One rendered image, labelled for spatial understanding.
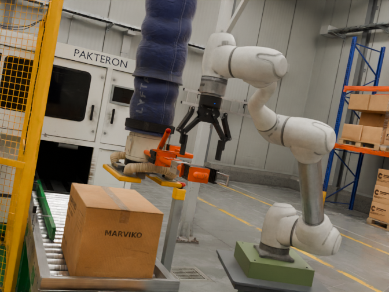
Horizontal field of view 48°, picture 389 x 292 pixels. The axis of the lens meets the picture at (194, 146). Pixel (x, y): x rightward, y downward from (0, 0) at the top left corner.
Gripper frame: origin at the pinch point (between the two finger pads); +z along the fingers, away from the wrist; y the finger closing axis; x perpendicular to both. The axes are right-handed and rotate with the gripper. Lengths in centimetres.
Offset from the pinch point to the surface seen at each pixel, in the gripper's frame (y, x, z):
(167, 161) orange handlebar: 3.6, -21.1, 6.2
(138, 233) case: -8, -73, 50
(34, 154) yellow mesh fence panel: 42, -145, 26
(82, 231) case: 20, -74, 51
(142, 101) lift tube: 8, -53, -15
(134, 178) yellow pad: 8.4, -42.9, 17.7
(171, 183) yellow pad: -8.7, -42.9, 17.7
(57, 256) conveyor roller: 23, -118, 80
